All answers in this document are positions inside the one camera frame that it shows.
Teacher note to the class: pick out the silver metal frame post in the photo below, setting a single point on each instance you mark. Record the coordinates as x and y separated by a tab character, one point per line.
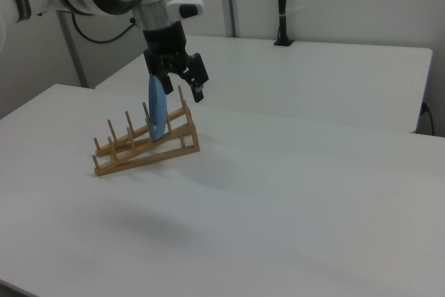
74	57

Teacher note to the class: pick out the blue plate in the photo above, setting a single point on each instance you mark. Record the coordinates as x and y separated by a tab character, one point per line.
158	112

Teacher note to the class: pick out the black camera stand pole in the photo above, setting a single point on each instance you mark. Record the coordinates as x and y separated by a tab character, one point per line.
282	5

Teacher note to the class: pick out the white rectangular table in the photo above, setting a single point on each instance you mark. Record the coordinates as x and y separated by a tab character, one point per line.
295	78

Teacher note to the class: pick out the wooden plate rack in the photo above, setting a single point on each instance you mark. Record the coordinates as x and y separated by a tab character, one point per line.
104	169

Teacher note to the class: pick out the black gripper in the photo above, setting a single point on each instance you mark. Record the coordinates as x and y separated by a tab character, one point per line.
165	45

